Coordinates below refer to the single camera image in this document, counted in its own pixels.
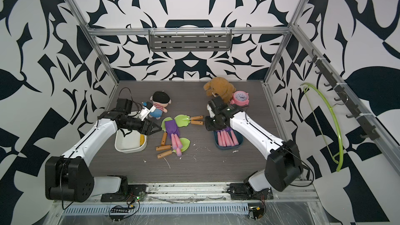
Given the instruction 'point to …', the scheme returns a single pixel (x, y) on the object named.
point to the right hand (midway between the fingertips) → (207, 123)
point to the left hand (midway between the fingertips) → (156, 125)
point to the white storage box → (130, 143)
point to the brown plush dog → (220, 86)
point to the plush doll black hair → (160, 100)
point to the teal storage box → (238, 136)
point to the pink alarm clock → (240, 98)
